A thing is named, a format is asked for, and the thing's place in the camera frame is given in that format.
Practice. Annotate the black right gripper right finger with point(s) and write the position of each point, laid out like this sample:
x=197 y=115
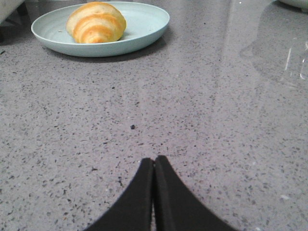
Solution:
x=175 y=206

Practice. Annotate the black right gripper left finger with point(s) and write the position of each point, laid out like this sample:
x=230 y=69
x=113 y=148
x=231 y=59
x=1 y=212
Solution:
x=133 y=209

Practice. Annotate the golden croissant bread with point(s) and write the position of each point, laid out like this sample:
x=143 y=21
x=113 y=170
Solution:
x=96 y=22

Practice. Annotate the light green plate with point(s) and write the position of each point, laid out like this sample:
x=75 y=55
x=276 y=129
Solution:
x=145 y=25

